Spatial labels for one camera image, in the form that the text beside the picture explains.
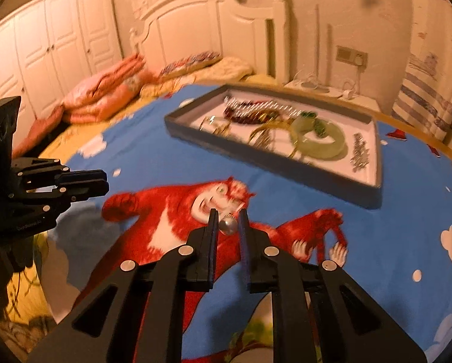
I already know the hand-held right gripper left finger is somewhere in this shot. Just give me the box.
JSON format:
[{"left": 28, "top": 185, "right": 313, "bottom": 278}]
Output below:
[{"left": 27, "top": 209, "right": 221, "bottom": 363}]

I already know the gold round pendant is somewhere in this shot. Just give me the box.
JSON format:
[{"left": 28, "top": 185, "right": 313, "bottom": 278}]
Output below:
[{"left": 249, "top": 119, "right": 298, "bottom": 159}]

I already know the yellow floral pillow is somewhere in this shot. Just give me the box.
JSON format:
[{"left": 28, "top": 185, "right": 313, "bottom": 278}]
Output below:
[{"left": 211, "top": 57, "right": 255, "bottom": 80}]

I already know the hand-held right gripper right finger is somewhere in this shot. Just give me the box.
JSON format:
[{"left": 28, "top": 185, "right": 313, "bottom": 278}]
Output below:
[{"left": 238, "top": 209, "right": 428, "bottom": 363}]

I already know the printed striped curtain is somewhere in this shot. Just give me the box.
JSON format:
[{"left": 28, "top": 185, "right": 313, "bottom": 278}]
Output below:
[{"left": 392, "top": 0, "right": 452, "bottom": 148}]

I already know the green jade bangle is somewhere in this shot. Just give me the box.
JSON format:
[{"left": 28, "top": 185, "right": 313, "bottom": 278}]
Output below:
[{"left": 289, "top": 116, "right": 348, "bottom": 158}]

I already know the grey jewelry tray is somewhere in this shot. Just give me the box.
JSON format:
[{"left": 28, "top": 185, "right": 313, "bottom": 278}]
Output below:
[{"left": 164, "top": 84, "right": 384, "bottom": 209}]

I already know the pearl necklace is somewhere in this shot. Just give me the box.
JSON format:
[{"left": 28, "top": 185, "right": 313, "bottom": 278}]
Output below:
[{"left": 224, "top": 96, "right": 306, "bottom": 116}]

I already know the folded pink quilt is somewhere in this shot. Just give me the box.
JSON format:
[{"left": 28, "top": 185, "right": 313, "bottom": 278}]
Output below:
[{"left": 12, "top": 54, "right": 154, "bottom": 155}]

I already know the white wardrobe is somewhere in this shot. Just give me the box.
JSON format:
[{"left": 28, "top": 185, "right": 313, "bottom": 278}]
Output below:
[{"left": 0, "top": 0, "right": 122, "bottom": 122}]

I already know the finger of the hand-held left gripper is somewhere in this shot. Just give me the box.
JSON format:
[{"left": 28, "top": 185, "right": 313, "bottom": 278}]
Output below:
[
  {"left": 60, "top": 169, "right": 108, "bottom": 187},
  {"left": 57, "top": 182, "right": 110, "bottom": 203}
]

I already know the gold wire crystal pendant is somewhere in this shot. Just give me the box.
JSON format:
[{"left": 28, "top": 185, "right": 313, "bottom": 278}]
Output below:
[{"left": 199, "top": 115, "right": 232, "bottom": 137}]

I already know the patterned cushion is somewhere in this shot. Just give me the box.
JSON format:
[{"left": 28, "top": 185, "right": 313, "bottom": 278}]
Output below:
[{"left": 156, "top": 50, "right": 223, "bottom": 80}]

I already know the white charger with cable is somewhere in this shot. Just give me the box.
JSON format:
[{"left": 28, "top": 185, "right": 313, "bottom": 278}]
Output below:
[{"left": 341, "top": 79, "right": 357, "bottom": 100}]

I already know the wall socket panel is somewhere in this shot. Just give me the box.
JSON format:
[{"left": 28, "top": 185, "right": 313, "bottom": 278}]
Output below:
[{"left": 335, "top": 45, "right": 368, "bottom": 66}]

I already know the blue printed blanket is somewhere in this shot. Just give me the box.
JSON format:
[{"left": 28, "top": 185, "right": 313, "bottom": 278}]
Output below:
[{"left": 46, "top": 83, "right": 452, "bottom": 363}]

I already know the red bead bracelet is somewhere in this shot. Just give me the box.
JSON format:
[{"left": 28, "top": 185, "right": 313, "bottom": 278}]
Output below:
[{"left": 223, "top": 100, "right": 283, "bottom": 125}]

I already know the white bed headboard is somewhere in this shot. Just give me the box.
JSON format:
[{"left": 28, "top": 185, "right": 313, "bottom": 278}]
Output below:
[{"left": 129, "top": 0, "right": 291, "bottom": 84}]

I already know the white nightstand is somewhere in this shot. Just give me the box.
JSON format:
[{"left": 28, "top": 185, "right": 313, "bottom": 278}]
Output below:
[{"left": 284, "top": 79, "right": 381, "bottom": 112}]

